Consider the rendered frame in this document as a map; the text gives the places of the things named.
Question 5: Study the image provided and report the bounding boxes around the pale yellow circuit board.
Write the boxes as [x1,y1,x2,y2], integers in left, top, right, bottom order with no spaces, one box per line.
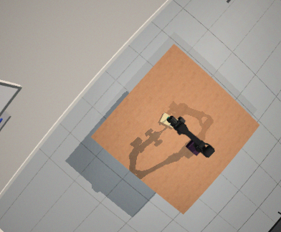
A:
[160,113,173,128]

